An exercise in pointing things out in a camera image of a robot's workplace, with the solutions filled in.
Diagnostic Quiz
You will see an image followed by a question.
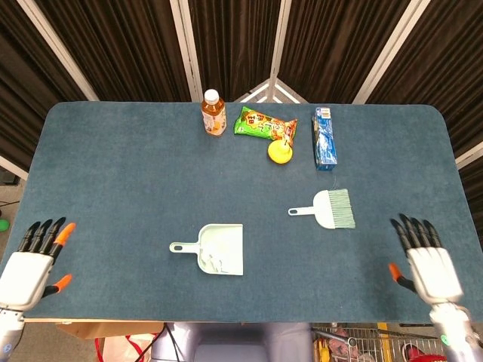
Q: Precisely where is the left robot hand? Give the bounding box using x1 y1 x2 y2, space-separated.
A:
0 216 77 311

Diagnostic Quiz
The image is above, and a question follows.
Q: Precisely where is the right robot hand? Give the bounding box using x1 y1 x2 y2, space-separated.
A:
388 213 465 305

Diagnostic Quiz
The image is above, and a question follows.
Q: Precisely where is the mint green hand broom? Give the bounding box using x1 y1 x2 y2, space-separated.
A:
288 188 356 230

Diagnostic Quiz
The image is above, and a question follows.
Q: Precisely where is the white paper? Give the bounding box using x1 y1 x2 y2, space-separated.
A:
199 253 229 275

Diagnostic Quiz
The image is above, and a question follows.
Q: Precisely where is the mint green dustpan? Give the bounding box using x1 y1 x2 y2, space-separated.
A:
169 223 245 278

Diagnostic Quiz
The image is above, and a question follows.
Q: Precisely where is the red round object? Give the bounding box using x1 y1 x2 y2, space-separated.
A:
401 341 450 362

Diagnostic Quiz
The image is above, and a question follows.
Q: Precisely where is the brown cardboard box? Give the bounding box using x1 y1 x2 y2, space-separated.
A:
56 320 164 340

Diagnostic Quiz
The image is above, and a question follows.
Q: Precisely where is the red and white bag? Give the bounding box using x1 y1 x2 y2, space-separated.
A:
94 333 156 362

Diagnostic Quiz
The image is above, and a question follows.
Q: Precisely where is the blue table mat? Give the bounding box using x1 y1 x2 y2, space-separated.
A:
0 101 483 324

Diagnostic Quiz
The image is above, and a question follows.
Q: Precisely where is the blue cardboard box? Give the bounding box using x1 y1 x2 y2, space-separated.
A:
311 106 339 173

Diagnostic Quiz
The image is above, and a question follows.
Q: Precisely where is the yellow toy pear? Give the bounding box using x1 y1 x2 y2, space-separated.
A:
267 138 294 166

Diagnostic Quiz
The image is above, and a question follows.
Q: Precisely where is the grey robot torso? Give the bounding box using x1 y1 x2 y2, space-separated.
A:
150 322 314 362

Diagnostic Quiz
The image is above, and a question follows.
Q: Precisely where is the green snack bag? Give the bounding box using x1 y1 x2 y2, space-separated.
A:
232 106 298 146

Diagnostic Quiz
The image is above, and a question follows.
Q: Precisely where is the orange tea bottle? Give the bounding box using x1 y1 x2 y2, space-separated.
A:
200 89 227 137

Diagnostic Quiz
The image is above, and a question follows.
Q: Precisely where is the metal wire shopping cart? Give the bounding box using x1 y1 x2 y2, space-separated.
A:
311 323 450 362

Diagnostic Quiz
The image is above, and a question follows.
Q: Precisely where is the black torso cable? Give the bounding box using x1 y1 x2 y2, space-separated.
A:
137 324 178 362

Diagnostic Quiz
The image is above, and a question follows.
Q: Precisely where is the dark folding screen white frame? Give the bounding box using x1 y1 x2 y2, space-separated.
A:
0 0 483 182

